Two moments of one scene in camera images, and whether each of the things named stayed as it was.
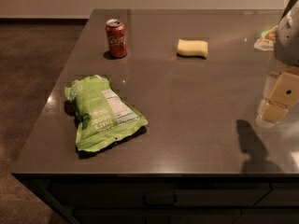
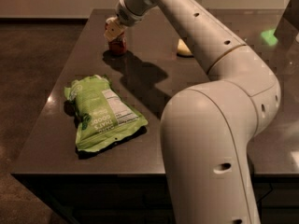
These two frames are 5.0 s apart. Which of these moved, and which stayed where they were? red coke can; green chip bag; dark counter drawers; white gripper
Moved: white gripper
Stayed: dark counter drawers; green chip bag; red coke can
